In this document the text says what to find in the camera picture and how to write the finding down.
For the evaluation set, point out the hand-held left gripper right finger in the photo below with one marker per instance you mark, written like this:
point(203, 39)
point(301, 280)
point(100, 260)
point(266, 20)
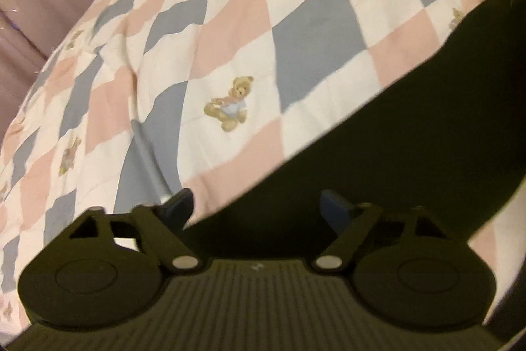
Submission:
point(335, 209)

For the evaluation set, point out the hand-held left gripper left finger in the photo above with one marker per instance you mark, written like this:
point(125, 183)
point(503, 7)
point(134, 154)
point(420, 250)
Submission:
point(177, 207)

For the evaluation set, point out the dark garment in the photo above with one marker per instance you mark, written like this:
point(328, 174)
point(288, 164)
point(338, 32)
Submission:
point(394, 108)

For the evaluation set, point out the checkered teddy bear blanket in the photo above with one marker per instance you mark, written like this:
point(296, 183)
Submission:
point(230, 26)

